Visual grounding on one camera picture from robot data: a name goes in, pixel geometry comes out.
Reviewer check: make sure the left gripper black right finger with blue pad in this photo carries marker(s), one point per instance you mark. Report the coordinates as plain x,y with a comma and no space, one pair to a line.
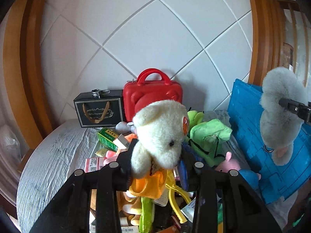
242,209

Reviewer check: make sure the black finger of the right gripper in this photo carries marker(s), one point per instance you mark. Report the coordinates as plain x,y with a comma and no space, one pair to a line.
301,110

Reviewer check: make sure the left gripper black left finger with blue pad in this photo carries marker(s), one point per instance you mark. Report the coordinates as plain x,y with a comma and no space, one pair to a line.
69,209

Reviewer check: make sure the grey plush toy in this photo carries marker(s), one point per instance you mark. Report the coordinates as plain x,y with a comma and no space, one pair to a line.
278,126

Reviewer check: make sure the white teddy bear orange scarf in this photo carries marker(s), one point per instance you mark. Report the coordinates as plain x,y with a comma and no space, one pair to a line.
161,128

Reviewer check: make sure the blue plastic storage crate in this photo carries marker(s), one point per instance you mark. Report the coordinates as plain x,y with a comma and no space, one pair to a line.
245,112

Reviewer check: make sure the striped grey table cloth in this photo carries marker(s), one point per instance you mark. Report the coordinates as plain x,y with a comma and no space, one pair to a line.
55,159

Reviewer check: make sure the pink pig plush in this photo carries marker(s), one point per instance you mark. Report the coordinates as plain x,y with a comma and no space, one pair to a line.
228,164

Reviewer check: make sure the green medicine box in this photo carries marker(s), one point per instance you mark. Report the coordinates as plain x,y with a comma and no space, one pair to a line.
106,137

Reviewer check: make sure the green frog plush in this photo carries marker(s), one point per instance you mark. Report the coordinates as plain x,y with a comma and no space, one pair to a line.
206,138

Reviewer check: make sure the black gift bag box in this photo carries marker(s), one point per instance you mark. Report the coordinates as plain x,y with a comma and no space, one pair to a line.
100,108

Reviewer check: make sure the red bear mini suitcase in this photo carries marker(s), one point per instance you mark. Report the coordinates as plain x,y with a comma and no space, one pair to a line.
152,85

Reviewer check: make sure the wooden door frame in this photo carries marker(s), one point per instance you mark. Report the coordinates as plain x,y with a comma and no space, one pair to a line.
268,38

